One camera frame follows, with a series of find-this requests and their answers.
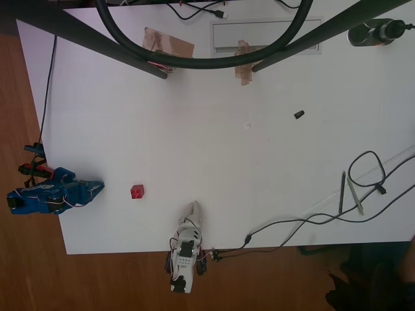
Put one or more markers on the black pen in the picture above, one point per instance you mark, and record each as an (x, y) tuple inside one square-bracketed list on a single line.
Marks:
[(341, 194)]

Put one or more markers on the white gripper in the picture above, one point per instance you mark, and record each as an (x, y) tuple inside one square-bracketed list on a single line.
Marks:
[(193, 216)]

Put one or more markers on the grey green pen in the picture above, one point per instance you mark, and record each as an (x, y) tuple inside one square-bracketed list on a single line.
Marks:
[(355, 196)]

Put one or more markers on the red black clamp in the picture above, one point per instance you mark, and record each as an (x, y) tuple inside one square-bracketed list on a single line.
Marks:
[(35, 170)]

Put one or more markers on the transparent ruler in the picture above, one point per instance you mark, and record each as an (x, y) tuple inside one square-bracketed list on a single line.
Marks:
[(399, 158)]

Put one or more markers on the black tripod leg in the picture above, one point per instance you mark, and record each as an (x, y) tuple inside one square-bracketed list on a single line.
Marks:
[(324, 30), (97, 42)]

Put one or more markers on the brown tape piece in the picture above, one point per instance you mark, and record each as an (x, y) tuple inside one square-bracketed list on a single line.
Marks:
[(176, 45), (244, 76)]

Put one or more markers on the small red cube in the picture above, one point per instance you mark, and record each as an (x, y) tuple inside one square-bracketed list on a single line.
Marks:
[(137, 192)]

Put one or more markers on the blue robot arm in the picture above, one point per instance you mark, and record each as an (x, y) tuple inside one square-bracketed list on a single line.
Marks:
[(35, 197)]

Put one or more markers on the black glossy device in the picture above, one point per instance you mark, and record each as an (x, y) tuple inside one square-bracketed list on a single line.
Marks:
[(369, 34)]

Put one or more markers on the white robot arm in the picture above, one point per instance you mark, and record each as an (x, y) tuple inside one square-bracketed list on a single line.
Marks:
[(183, 262)]

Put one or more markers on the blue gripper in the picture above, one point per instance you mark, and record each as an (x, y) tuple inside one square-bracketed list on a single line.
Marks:
[(87, 187)]

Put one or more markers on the small black cap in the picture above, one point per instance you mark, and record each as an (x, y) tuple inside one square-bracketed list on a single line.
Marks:
[(299, 114)]

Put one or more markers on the blue clamp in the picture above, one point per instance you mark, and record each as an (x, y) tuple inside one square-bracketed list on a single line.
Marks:
[(34, 148)]

